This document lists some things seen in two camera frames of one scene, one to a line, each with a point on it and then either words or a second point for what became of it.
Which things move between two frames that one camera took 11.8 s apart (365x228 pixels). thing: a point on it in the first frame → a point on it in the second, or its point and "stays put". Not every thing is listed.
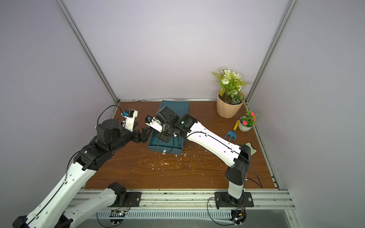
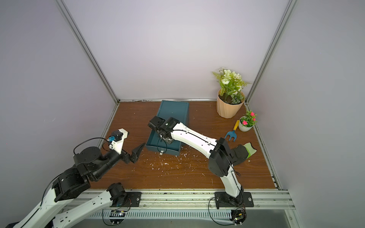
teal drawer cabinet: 177,107 stays put
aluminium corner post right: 270,50 stays put
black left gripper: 142,137 → 133,157
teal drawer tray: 175,146 stays put
